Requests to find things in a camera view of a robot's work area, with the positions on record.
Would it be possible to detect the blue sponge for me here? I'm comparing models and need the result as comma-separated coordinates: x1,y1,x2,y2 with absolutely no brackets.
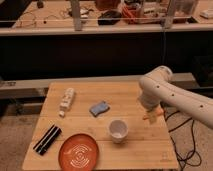
89,101,110,117

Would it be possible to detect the white cup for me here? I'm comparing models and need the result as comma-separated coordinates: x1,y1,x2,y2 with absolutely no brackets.
108,120,128,144

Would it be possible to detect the grey metal post right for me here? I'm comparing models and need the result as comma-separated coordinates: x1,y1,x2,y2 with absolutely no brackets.
163,0,176,29

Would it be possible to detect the orange tool on bench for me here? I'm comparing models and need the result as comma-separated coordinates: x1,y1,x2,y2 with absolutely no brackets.
122,6,136,24

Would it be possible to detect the grey metal post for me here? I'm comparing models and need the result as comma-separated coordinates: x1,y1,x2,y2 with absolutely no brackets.
163,0,176,29
70,0,82,31

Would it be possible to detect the black floor cable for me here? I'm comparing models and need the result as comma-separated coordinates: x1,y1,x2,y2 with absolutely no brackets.
164,109,203,171

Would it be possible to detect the orange plate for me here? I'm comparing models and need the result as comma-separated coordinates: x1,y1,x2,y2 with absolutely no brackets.
58,133,99,171

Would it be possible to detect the orange pepper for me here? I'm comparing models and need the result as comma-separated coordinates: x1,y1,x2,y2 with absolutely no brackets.
143,108,164,120

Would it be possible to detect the black object on bench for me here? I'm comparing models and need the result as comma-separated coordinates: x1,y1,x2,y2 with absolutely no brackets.
98,10,121,25

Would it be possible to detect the grey metal post left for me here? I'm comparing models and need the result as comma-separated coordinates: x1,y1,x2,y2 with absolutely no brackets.
70,0,82,31

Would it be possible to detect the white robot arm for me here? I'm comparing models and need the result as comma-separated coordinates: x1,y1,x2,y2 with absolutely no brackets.
139,66,213,129

